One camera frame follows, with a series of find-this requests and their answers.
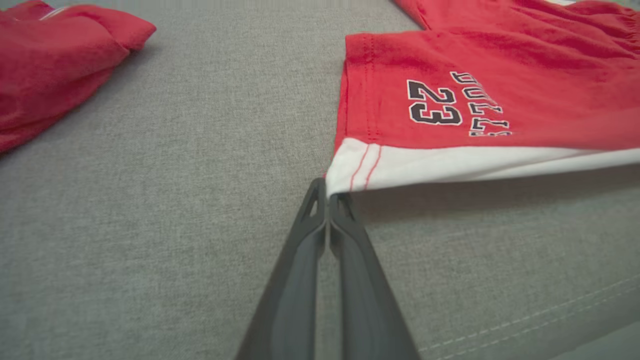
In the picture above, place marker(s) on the red shirt with white sleeves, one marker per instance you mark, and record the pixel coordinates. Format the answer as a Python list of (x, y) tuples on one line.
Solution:
[(50, 60)]

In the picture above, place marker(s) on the grey fabric sofa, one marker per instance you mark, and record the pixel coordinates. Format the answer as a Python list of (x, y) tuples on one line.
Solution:
[(175, 225)]

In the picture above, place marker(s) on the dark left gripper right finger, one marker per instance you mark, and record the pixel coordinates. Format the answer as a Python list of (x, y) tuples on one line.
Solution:
[(370, 310)]

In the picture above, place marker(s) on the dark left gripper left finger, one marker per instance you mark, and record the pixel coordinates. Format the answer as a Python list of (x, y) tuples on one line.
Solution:
[(290, 300)]

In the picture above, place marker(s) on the red shorts with number print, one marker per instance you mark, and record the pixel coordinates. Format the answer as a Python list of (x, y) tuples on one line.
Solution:
[(400, 60)]

